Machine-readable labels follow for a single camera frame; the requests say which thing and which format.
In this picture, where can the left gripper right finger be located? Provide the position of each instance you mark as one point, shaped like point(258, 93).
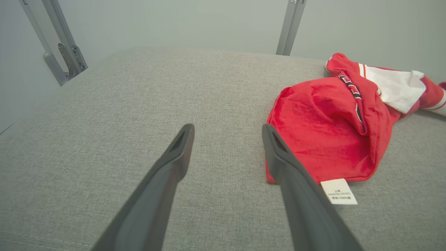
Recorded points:
point(306, 209)

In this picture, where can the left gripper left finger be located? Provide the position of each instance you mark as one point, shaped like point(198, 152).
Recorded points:
point(150, 202)

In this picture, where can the red white basketball jersey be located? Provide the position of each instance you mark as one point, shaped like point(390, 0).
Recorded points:
point(324, 122)

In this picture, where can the grey cylindrical tube lever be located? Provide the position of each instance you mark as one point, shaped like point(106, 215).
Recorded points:
point(55, 69)

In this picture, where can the dark grey hinge bracket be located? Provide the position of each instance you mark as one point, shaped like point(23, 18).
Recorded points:
point(75, 59)

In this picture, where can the grey metal post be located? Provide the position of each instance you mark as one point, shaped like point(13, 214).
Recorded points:
point(291, 28)
point(55, 21)

